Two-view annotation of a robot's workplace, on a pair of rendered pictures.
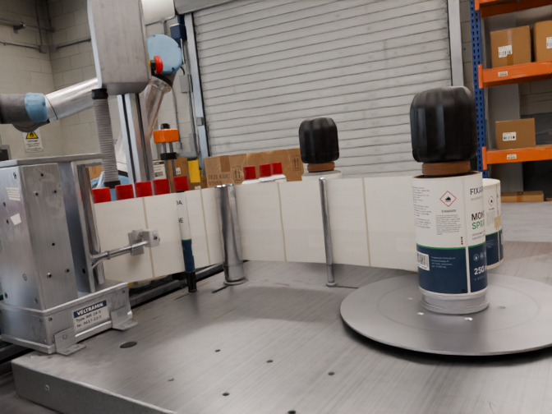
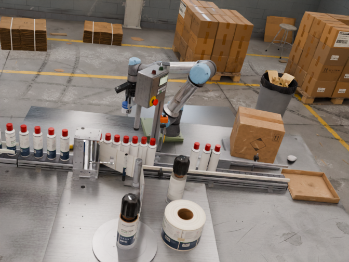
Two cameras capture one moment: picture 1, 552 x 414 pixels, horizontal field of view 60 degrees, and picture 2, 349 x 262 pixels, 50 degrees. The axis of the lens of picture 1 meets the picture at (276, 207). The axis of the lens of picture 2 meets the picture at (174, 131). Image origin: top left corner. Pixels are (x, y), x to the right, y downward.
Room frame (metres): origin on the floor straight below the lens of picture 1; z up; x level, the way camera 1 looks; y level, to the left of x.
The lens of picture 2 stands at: (-0.11, -1.18, 2.30)
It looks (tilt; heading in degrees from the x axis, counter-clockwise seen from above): 32 degrees down; 47
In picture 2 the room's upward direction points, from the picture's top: 11 degrees clockwise
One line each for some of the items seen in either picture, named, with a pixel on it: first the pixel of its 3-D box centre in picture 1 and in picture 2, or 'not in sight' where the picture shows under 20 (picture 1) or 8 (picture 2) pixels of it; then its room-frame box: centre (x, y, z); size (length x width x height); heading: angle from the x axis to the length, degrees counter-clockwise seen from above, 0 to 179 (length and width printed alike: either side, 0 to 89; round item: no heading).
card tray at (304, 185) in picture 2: not in sight; (309, 185); (1.92, -0.39, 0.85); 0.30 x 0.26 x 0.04; 146
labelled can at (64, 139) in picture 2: not in sight; (64, 144); (0.64, 0.49, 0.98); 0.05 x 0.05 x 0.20
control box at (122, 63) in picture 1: (118, 44); (151, 86); (1.06, 0.30, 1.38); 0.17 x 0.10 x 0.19; 21
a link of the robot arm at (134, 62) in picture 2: not in sight; (134, 66); (1.22, 0.72, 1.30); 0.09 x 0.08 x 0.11; 115
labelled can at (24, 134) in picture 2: not in sight; (24, 140); (0.45, 0.62, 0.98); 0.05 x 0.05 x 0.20
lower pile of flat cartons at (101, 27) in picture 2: not in sight; (102, 33); (3.02, 4.33, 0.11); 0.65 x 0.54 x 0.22; 152
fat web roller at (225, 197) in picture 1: (229, 233); (137, 173); (0.88, 0.09, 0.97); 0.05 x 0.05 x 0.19
